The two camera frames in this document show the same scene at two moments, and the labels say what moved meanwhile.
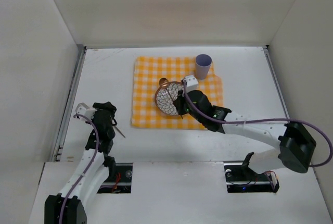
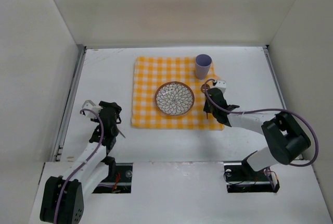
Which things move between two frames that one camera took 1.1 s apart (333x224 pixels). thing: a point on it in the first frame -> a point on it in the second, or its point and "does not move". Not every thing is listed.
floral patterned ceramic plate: (165, 97) does not move
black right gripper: (181, 101) -> (210, 104)
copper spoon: (164, 82) -> (203, 88)
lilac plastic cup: (203, 62) does not move
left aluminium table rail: (60, 139) does not move
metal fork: (119, 132) does not move
